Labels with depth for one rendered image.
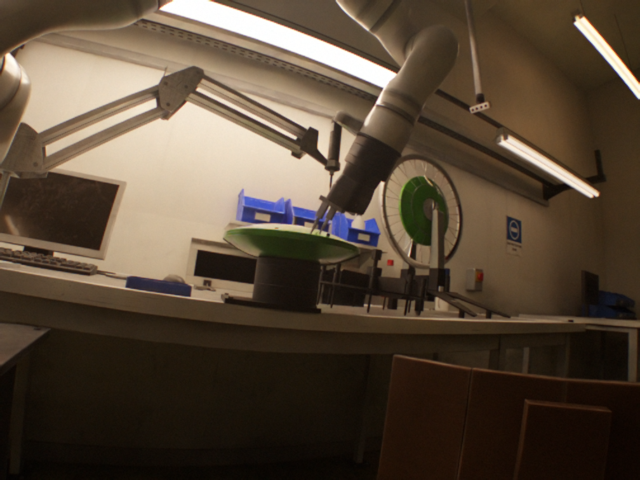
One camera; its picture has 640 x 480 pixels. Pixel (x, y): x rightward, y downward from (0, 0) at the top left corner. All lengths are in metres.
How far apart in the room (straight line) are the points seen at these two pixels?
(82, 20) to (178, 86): 0.43
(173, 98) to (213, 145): 0.92
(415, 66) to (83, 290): 0.66
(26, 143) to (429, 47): 0.74
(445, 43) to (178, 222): 1.37
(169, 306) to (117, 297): 0.10
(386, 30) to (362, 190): 0.24
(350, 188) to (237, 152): 1.29
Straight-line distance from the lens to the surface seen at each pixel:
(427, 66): 0.50
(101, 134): 0.76
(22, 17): 0.43
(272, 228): 0.58
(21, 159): 0.76
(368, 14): 0.51
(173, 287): 0.65
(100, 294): 0.63
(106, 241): 1.15
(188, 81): 0.84
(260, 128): 0.87
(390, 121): 0.48
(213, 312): 0.61
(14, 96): 0.47
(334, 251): 0.61
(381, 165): 0.47
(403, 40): 0.56
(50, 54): 2.07
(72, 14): 0.43
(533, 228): 3.37
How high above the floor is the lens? 0.96
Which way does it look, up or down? 11 degrees up
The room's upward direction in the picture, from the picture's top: 7 degrees clockwise
